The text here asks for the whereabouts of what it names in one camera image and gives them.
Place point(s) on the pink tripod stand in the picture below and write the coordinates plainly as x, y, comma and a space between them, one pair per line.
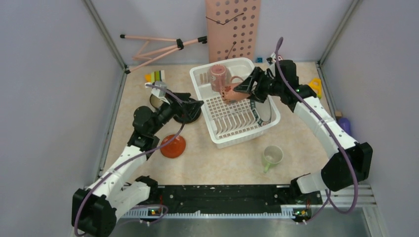
157, 54

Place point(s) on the pink perforated board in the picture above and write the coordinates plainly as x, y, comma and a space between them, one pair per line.
232, 28

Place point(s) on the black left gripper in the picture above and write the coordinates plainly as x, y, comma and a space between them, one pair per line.
184, 96

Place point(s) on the white plastic dish rack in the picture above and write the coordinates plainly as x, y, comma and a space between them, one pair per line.
231, 124

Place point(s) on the black plate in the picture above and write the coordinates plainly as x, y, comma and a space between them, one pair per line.
190, 118

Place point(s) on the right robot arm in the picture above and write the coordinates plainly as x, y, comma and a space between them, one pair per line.
349, 161

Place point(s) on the pink ghost mug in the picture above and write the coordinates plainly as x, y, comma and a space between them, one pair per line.
219, 77

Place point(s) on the striped toy block stack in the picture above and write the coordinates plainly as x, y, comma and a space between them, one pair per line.
155, 76

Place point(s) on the blue floral bowl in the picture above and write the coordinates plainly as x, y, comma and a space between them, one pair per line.
156, 102

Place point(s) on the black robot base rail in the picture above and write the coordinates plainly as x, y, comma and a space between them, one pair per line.
225, 202

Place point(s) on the green mug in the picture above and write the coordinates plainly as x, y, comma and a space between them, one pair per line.
271, 156

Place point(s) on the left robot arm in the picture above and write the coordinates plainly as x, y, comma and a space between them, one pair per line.
97, 209

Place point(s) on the orange saucer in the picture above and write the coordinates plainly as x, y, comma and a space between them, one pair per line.
175, 148

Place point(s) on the orange white mug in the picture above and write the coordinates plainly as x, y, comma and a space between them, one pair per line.
229, 96

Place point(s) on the yellow green toy triangle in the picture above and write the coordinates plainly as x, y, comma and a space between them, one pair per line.
316, 85

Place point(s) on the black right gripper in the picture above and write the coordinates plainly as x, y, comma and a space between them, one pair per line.
258, 75

